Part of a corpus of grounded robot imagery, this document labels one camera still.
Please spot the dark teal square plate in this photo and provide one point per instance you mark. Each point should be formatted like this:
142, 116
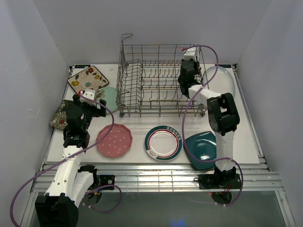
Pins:
203, 147

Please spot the grey wire dish rack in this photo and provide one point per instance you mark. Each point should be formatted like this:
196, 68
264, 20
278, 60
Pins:
147, 80

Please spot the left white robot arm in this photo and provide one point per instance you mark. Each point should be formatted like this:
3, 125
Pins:
59, 206

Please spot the mint green flower plate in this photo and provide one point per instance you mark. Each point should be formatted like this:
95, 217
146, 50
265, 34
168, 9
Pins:
108, 94

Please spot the white oval plate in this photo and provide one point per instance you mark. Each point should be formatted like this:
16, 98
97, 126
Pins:
222, 82

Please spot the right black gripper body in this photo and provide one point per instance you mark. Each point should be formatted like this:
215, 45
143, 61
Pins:
195, 66

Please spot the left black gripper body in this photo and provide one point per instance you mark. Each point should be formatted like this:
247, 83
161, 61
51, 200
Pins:
89, 111

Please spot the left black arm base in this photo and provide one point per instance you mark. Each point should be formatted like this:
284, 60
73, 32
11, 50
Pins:
98, 180

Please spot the pink polka dot plate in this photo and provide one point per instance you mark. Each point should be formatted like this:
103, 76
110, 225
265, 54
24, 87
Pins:
116, 143

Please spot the dark square floral plate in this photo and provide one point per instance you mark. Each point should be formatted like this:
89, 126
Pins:
59, 118

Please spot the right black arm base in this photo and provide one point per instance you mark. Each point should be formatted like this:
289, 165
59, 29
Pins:
219, 180

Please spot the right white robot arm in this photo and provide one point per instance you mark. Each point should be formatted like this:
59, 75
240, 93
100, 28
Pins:
222, 115

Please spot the round teal rimmed plate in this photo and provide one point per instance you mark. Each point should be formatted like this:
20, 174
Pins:
163, 143

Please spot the cream square floral plate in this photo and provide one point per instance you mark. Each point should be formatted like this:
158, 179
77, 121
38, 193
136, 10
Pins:
90, 78

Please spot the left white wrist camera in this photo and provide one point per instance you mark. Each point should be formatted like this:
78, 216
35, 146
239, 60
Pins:
87, 96

